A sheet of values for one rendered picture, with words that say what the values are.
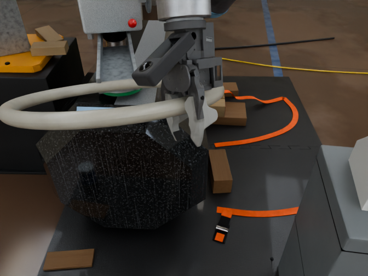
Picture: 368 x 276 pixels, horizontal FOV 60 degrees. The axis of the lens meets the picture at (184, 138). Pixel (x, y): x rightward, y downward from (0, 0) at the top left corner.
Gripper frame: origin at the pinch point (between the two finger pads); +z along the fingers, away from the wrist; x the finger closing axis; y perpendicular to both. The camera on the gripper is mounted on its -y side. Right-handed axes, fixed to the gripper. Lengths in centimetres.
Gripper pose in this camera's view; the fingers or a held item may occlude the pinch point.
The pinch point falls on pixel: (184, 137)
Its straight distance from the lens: 58.3
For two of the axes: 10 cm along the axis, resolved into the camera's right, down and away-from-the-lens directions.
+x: -6.5, -1.7, 7.4
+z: 0.7, 9.6, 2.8
